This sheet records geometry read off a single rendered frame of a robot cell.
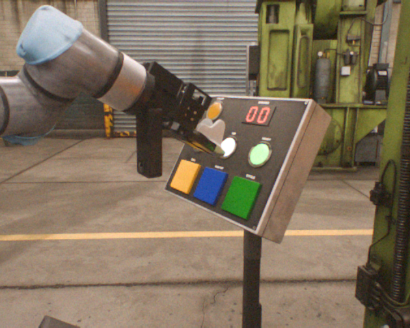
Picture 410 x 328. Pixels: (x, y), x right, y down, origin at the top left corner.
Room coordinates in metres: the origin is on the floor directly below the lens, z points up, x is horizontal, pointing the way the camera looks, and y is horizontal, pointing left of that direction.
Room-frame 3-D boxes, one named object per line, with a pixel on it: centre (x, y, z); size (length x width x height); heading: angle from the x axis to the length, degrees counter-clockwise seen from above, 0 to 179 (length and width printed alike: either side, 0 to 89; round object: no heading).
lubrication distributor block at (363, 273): (0.69, -0.36, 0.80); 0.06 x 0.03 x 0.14; 12
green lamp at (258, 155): (0.70, -0.11, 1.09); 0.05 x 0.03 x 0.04; 12
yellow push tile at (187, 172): (0.83, 0.05, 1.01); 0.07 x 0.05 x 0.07; 37
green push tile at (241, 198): (0.67, -0.08, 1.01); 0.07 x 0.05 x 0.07; 37
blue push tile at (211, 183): (0.75, -0.02, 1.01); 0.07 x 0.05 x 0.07; 37
